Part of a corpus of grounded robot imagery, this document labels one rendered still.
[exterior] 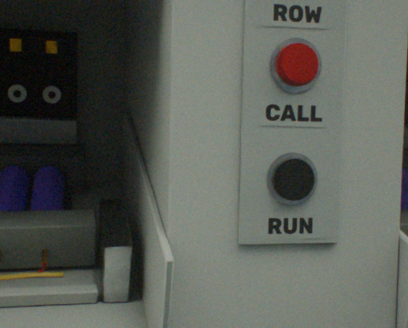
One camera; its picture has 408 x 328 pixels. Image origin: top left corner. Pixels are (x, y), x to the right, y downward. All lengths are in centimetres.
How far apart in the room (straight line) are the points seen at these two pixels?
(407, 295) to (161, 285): 10
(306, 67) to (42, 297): 15
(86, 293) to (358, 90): 14
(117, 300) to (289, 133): 11
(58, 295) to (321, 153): 13
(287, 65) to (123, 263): 11
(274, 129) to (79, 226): 11
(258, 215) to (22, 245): 12
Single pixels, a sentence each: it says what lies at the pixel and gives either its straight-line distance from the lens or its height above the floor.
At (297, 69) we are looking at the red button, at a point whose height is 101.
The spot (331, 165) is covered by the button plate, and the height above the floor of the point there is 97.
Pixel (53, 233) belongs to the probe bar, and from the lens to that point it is 30.
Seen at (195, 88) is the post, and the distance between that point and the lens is 23.
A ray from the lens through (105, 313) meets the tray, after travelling 28.
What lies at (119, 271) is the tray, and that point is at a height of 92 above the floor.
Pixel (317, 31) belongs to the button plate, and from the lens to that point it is 24.
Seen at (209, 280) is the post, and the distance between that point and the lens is 24.
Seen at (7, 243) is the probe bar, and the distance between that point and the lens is 30.
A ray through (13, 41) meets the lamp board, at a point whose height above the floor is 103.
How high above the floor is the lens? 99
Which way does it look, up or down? 3 degrees down
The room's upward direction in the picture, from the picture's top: 1 degrees clockwise
